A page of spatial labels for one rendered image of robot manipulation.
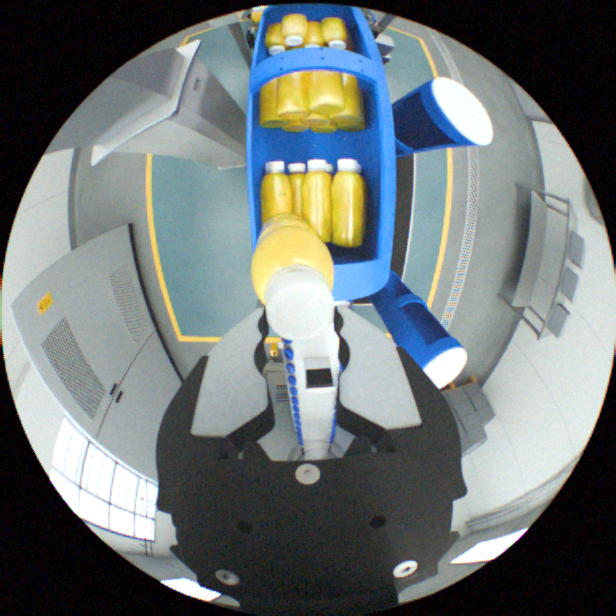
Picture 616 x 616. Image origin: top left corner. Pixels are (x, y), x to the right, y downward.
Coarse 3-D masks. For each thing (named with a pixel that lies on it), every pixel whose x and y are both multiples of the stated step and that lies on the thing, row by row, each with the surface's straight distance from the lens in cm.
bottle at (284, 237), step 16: (272, 224) 21; (288, 224) 19; (304, 224) 21; (272, 240) 15; (288, 240) 15; (304, 240) 15; (320, 240) 17; (256, 256) 16; (272, 256) 14; (288, 256) 13; (304, 256) 14; (320, 256) 14; (256, 272) 15; (272, 272) 14; (288, 272) 13; (320, 272) 13; (256, 288) 15
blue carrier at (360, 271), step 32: (352, 32) 84; (256, 64) 59; (288, 64) 39; (320, 64) 38; (352, 64) 40; (256, 96) 54; (384, 96) 42; (256, 128) 50; (384, 128) 37; (256, 160) 48; (288, 160) 56; (384, 160) 35; (256, 192) 46; (384, 192) 35; (256, 224) 45; (384, 224) 35; (352, 256) 54; (384, 256) 37; (352, 288) 34
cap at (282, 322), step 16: (304, 272) 12; (272, 288) 12; (288, 288) 11; (304, 288) 11; (320, 288) 11; (272, 304) 11; (288, 304) 11; (304, 304) 11; (320, 304) 12; (272, 320) 12; (288, 320) 12; (304, 320) 12; (320, 320) 12; (288, 336) 13; (304, 336) 13
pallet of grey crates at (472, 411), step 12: (468, 384) 381; (456, 396) 349; (468, 396) 364; (480, 396) 379; (456, 408) 335; (468, 408) 348; (480, 408) 364; (456, 420) 323; (468, 420) 334; (480, 420) 350; (468, 432) 324; (480, 432) 338; (468, 444) 322; (480, 444) 386
